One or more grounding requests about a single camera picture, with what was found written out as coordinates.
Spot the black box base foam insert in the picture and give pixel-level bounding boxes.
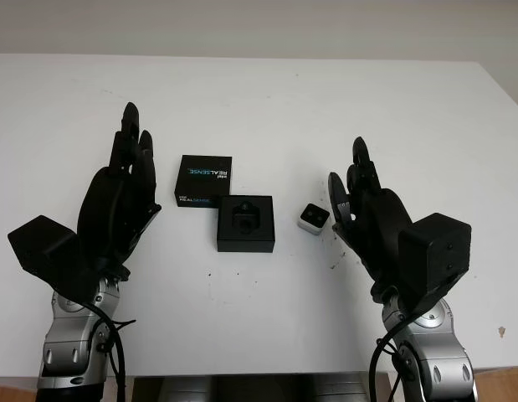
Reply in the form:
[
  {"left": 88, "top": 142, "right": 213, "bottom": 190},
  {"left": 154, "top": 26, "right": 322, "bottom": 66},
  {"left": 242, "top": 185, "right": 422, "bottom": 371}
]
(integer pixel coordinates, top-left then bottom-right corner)
[{"left": 215, "top": 194, "right": 276, "bottom": 254}]

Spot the grey robot torso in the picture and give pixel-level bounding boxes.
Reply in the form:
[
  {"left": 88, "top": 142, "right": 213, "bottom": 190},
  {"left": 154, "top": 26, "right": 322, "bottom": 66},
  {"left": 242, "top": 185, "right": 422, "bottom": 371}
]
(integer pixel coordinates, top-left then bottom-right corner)
[{"left": 131, "top": 363, "right": 389, "bottom": 402}]

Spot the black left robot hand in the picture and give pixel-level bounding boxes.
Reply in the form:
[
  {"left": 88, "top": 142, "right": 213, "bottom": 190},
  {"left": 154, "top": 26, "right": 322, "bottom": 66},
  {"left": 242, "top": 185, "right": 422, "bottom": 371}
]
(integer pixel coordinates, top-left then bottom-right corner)
[{"left": 76, "top": 101, "right": 163, "bottom": 280}]

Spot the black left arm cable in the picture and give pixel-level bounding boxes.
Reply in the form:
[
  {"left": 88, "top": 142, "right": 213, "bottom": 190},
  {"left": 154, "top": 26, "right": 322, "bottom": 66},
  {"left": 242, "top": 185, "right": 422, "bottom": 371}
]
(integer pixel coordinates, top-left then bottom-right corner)
[{"left": 79, "top": 300, "right": 137, "bottom": 402}]

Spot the black RealSense box lid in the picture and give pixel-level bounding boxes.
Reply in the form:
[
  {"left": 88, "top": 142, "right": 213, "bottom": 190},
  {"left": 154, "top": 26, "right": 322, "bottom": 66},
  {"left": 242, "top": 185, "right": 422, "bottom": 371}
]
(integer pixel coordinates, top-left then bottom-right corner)
[{"left": 173, "top": 154, "right": 233, "bottom": 209}]

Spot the small silver square camera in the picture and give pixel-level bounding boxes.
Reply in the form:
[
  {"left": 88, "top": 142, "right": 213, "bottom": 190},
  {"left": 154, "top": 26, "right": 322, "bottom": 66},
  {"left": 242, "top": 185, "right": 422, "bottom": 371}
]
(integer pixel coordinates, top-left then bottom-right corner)
[{"left": 297, "top": 202, "right": 331, "bottom": 238}]

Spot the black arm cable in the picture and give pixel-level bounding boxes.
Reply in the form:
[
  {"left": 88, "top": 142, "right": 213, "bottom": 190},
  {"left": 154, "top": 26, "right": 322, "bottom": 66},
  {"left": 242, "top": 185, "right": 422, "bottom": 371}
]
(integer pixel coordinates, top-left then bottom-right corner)
[
  {"left": 368, "top": 301, "right": 415, "bottom": 402},
  {"left": 79, "top": 300, "right": 137, "bottom": 402}
]

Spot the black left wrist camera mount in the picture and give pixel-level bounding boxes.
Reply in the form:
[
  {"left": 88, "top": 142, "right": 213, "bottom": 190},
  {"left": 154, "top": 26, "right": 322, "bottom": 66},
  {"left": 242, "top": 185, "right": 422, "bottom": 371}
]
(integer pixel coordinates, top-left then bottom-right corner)
[{"left": 7, "top": 214, "right": 101, "bottom": 306}]

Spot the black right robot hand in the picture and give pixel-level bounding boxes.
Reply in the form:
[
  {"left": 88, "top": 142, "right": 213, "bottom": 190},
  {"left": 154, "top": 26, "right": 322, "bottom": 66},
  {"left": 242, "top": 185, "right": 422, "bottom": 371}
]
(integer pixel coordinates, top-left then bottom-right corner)
[{"left": 327, "top": 136, "right": 414, "bottom": 295}]

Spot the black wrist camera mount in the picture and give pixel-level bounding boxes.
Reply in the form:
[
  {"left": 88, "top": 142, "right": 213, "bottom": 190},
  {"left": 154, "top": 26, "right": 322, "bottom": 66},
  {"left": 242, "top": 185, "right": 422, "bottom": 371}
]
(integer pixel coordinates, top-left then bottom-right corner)
[
  {"left": 398, "top": 212, "right": 472, "bottom": 312},
  {"left": 7, "top": 214, "right": 101, "bottom": 306}
]

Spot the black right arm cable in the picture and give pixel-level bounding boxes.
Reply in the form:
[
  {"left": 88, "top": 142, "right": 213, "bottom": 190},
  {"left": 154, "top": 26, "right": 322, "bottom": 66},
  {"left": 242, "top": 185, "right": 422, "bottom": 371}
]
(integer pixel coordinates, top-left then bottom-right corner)
[{"left": 368, "top": 301, "right": 415, "bottom": 402}]

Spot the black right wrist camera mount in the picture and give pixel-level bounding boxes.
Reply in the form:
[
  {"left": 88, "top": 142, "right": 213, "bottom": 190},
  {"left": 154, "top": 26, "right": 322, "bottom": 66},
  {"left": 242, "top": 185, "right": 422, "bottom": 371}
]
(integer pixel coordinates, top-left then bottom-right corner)
[{"left": 398, "top": 212, "right": 472, "bottom": 312}]

